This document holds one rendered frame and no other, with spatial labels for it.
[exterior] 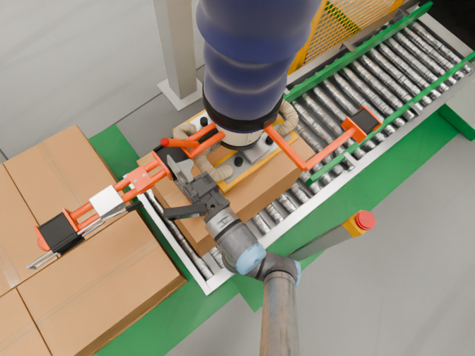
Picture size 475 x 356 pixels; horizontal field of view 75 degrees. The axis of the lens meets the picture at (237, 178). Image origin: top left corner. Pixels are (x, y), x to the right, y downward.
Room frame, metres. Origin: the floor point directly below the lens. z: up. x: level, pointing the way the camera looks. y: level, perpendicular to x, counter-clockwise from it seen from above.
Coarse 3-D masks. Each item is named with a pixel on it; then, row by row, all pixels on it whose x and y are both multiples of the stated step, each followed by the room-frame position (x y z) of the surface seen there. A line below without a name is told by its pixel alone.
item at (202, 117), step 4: (200, 112) 0.60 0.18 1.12; (204, 112) 0.60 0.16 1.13; (196, 116) 0.58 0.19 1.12; (200, 116) 0.58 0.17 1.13; (204, 116) 0.58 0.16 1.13; (208, 116) 0.59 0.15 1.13; (188, 120) 0.55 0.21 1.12; (192, 120) 0.56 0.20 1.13; (196, 120) 0.56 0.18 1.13; (200, 120) 0.55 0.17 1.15; (204, 120) 0.55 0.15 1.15; (208, 120) 0.57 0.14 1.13; (180, 124) 0.53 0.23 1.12; (196, 124) 0.54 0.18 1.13; (200, 124) 0.54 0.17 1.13; (204, 124) 0.54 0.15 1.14; (200, 128) 0.53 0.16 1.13; (188, 136) 0.49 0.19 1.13
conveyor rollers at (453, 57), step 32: (352, 64) 1.57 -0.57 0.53; (384, 64) 1.63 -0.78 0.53; (416, 64) 1.68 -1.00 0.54; (448, 64) 1.74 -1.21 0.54; (320, 96) 1.26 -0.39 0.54; (352, 96) 1.32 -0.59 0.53; (384, 96) 1.38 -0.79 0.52; (320, 128) 1.03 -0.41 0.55; (256, 224) 0.40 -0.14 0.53; (192, 256) 0.17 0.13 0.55
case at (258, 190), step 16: (304, 144) 0.66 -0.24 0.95; (144, 160) 0.44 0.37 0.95; (272, 160) 0.56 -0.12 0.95; (288, 160) 0.57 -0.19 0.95; (304, 160) 0.59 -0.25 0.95; (256, 176) 0.48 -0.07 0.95; (272, 176) 0.49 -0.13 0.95; (288, 176) 0.53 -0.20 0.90; (160, 192) 0.33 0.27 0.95; (176, 192) 0.34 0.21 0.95; (240, 192) 0.40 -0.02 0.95; (256, 192) 0.41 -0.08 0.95; (272, 192) 0.48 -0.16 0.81; (240, 208) 0.33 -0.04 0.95; (256, 208) 0.42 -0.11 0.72; (176, 224) 0.30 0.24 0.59; (192, 224) 0.24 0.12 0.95; (192, 240) 0.20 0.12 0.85; (208, 240) 0.21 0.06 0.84
